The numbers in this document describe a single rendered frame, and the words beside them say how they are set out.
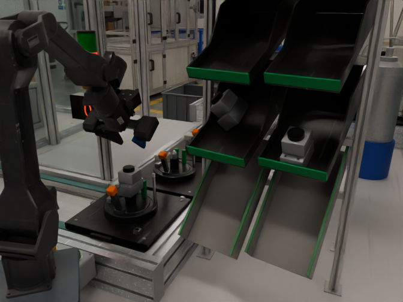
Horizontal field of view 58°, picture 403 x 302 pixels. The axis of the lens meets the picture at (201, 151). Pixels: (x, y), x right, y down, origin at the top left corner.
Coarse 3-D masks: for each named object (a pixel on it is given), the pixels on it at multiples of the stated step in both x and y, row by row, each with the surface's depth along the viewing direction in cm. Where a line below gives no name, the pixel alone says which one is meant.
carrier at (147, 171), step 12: (156, 156) 129; (168, 156) 130; (144, 168) 123; (156, 168) 118; (180, 168) 118; (192, 168) 118; (156, 180) 114; (168, 180) 112; (180, 180) 113; (192, 180) 114; (168, 192) 108; (180, 192) 107; (192, 192) 107
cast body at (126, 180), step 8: (128, 168) 92; (136, 168) 94; (120, 176) 92; (128, 176) 91; (136, 176) 93; (120, 184) 93; (128, 184) 92; (136, 184) 93; (120, 192) 92; (128, 192) 91; (136, 192) 94
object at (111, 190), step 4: (108, 188) 87; (112, 188) 87; (116, 188) 87; (108, 192) 87; (112, 192) 86; (116, 192) 88; (112, 196) 88; (116, 196) 88; (112, 200) 89; (116, 200) 89; (116, 204) 89; (120, 204) 90; (116, 208) 91; (120, 208) 91
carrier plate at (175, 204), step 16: (160, 192) 107; (96, 208) 98; (160, 208) 98; (176, 208) 98; (80, 224) 90; (96, 224) 90; (112, 224) 90; (128, 224) 91; (144, 224) 91; (160, 224) 91; (128, 240) 84; (144, 240) 84
